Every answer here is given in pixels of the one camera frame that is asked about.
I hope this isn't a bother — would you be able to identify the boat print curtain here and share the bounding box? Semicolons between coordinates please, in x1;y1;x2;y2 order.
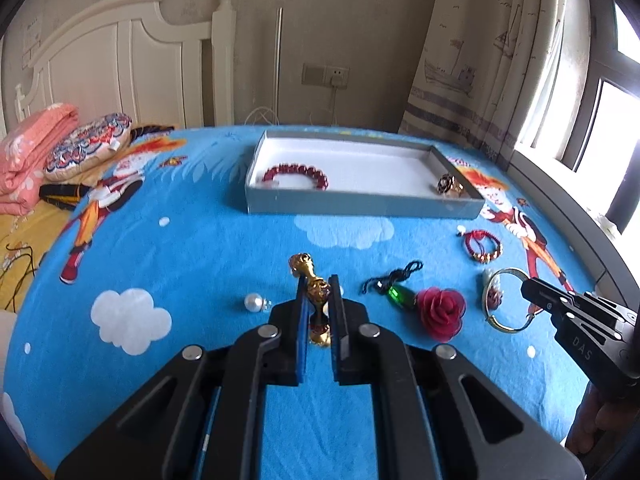
397;0;571;161

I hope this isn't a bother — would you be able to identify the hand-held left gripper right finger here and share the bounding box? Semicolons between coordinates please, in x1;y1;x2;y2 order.
327;274;586;480

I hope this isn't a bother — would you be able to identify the person's right hand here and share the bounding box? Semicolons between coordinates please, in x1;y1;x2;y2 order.
565;389;608;457

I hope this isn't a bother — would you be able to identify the shallow grey box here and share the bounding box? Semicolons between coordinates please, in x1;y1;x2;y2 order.
244;129;487;220

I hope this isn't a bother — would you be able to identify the white cable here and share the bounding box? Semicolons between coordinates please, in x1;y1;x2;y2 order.
245;87;337;126

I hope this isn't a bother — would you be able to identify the red rose brooch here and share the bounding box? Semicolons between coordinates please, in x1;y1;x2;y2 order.
416;287;467;342

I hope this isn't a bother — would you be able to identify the white wooden headboard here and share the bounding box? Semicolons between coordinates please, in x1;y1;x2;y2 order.
15;0;237;128

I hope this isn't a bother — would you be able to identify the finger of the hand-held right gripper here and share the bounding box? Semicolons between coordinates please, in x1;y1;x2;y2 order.
521;277;639;322
522;292;617;341

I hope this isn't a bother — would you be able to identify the black folded fan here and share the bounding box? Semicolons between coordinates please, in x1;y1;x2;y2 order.
39;183;93;207
131;124;177;140

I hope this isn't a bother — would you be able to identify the dark window frame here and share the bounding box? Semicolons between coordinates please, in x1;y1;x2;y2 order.
560;0;640;236

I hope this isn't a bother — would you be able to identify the red bead bracelet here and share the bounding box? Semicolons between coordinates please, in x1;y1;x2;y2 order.
261;162;330;191

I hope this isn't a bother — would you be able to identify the yellow bed sheet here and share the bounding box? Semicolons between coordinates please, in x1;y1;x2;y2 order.
0;200;71;311

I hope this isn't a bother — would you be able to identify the green pendant with black cord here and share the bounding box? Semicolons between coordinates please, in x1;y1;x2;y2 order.
362;260;417;311

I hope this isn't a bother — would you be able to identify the wall socket panel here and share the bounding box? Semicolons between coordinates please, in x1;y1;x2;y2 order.
301;63;350;88

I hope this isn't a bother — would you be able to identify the pink folded blanket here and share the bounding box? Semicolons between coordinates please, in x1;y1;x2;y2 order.
0;103;81;215

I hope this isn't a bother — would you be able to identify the round patterned cushion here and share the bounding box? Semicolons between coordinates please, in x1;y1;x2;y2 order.
42;112;133;182

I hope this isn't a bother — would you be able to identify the black and gold ring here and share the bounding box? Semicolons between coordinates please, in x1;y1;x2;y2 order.
436;173;468;197

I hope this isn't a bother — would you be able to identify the blue cartoon bed sheet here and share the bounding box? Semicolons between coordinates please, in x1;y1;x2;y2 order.
10;125;608;480

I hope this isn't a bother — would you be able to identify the thin black cord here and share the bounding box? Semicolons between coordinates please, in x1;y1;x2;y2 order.
0;242;38;306

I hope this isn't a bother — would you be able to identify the gold bead bracelet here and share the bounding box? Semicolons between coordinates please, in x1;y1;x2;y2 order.
288;253;332;347

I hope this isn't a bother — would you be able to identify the metal pole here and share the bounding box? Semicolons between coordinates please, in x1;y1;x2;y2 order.
272;7;284;123

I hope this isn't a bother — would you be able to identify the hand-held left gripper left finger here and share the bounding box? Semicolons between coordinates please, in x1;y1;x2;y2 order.
54;275;307;480

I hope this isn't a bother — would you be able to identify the red cord bracelet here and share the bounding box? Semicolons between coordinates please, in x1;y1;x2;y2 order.
457;229;502;263

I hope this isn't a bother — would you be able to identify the gold bangle with charm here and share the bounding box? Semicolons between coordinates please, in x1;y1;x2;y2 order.
481;267;538;333

